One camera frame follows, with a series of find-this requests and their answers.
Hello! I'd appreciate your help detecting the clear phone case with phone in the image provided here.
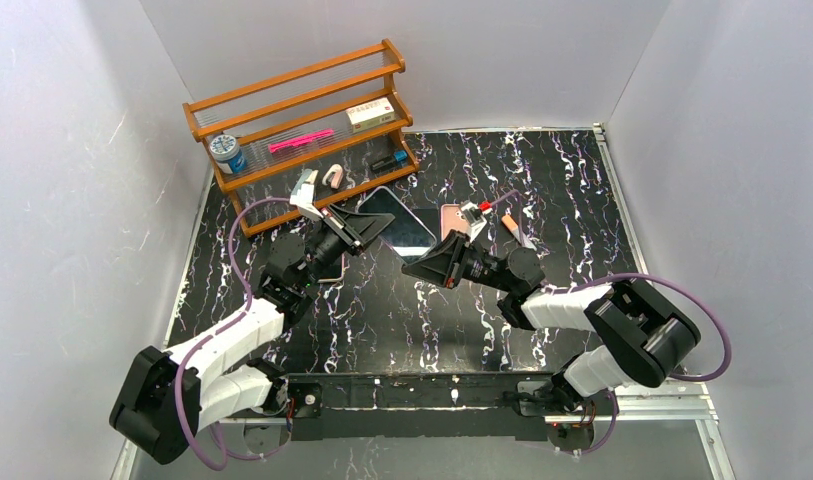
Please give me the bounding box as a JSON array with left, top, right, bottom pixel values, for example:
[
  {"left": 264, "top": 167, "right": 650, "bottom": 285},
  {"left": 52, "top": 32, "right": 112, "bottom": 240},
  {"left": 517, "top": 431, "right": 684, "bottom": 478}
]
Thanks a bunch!
[{"left": 357, "top": 186, "right": 437, "bottom": 264}]

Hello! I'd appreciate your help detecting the black smartphone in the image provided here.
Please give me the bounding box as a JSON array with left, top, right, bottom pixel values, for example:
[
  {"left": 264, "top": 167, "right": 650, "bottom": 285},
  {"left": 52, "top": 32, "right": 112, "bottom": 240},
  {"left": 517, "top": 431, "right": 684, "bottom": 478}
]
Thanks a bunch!
[{"left": 412, "top": 208, "right": 441, "bottom": 238}]

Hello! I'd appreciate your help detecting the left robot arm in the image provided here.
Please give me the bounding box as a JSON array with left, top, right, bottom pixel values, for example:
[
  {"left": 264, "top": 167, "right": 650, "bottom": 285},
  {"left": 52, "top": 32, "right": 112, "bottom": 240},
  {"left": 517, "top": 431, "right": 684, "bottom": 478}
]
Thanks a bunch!
[{"left": 109, "top": 207, "right": 395, "bottom": 470}]

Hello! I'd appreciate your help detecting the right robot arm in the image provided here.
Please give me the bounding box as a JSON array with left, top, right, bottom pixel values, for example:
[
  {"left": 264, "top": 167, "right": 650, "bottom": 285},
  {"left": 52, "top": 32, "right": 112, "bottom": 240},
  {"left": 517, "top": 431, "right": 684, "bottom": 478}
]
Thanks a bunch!
[{"left": 402, "top": 232, "right": 701, "bottom": 409}]

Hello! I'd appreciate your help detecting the cream cased phone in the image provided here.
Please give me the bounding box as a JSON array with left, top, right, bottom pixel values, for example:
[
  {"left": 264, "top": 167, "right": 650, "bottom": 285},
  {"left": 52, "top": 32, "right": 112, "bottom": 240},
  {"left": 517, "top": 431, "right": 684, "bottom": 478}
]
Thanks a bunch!
[{"left": 317, "top": 255, "right": 346, "bottom": 284}]

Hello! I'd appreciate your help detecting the pink tape dispenser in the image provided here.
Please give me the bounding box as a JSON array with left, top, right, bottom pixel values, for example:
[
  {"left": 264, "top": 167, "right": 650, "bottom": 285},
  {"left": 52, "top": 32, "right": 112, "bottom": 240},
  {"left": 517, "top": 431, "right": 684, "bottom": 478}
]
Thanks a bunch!
[{"left": 321, "top": 164, "right": 344, "bottom": 190}]

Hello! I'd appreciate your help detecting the black blue marker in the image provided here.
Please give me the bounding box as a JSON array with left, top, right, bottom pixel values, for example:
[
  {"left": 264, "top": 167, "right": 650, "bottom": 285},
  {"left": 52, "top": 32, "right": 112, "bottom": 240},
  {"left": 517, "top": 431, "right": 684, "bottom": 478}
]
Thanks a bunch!
[{"left": 369, "top": 150, "right": 409, "bottom": 173}]

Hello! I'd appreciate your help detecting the orange wooden shelf rack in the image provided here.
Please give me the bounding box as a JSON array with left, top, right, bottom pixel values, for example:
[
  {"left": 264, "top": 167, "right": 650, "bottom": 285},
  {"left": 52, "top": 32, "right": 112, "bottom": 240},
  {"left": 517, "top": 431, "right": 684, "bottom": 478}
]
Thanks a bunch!
[{"left": 182, "top": 39, "right": 420, "bottom": 237}]

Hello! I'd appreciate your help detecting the white medicine box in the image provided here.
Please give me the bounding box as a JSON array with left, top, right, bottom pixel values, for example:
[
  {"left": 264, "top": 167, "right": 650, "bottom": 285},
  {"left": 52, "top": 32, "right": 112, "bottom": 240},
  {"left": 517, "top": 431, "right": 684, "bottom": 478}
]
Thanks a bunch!
[{"left": 345, "top": 97, "right": 397, "bottom": 134}]

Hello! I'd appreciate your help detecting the pink highlighter pen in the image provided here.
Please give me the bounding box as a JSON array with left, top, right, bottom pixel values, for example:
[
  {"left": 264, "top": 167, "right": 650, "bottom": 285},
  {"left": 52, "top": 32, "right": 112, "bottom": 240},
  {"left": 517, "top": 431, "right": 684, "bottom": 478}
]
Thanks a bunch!
[{"left": 268, "top": 129, "right": 335, "bottom": 154}]

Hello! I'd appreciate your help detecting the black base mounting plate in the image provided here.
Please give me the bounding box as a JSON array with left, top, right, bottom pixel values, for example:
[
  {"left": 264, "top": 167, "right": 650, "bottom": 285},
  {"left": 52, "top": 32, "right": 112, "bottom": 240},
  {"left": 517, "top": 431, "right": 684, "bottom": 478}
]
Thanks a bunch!
[{"left": 223, "top": 372, "right": 619, "bottom": 442}]

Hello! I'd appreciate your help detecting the blue round jar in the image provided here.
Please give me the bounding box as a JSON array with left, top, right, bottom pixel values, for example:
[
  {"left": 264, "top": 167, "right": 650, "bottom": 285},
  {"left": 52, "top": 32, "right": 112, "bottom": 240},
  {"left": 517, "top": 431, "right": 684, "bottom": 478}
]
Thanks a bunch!
[{"left": 208, "top": 134, "right": 246, "bottom": 175}]

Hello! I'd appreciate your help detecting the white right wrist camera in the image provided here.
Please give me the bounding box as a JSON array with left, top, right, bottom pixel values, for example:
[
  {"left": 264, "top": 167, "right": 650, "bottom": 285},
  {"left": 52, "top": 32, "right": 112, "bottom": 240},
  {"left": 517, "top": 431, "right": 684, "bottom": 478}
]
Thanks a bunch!
[{"left": 459, "top": 201, "right": 492, "bottom": 243}]

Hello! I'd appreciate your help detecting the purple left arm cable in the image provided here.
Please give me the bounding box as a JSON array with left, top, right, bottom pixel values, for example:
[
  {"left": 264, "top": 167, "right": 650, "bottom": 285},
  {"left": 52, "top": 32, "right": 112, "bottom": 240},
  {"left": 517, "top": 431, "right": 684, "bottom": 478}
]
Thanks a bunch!
[{"left": 172, "top": 197, "right": 295, "bottom": 472}]

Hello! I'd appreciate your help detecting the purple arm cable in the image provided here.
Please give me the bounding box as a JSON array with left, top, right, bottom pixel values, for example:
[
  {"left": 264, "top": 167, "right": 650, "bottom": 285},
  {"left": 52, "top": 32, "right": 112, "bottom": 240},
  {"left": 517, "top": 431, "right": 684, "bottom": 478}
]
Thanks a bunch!
[
  {"left": 485, "top": 190, "right": 734, "bottom": 458},
  {"left": 172, "top": 197, "right": 295, "bottom": 472}
]

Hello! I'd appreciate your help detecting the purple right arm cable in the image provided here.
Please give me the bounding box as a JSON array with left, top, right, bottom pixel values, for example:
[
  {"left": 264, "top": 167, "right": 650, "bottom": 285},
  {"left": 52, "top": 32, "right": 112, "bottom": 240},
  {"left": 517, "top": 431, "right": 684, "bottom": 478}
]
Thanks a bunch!
[{"left": 485, "top": 190, "right": 734, "bottom": 458}]

